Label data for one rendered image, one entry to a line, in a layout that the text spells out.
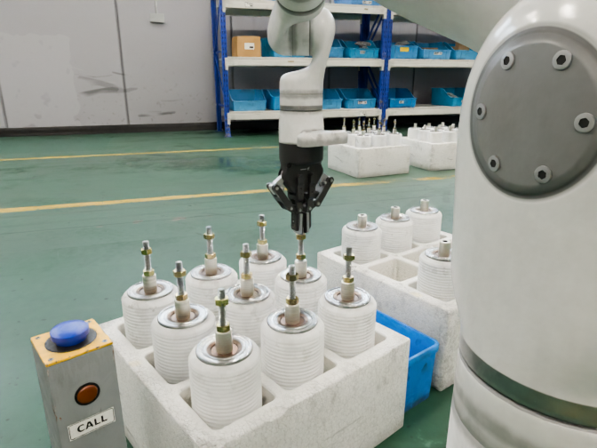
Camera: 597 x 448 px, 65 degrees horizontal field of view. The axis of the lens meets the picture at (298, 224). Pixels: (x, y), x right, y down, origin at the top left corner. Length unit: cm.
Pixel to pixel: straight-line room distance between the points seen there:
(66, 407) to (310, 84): 54
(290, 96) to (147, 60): 492
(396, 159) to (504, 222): 287
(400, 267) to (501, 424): 94
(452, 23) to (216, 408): 52
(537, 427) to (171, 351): 57
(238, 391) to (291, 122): 41
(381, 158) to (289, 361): 239
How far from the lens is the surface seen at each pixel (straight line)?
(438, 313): 95
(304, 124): 75
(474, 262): 21
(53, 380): 58
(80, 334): 58
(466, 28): 30
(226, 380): 62
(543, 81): 18
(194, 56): 568
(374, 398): 81
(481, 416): 24
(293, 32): 75
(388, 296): 102
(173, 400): 70
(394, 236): 119
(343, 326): 75
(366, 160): 293
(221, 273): 87
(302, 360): 69
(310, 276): 86
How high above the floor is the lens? 60
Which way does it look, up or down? 18 degrees down
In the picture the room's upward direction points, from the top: straight up
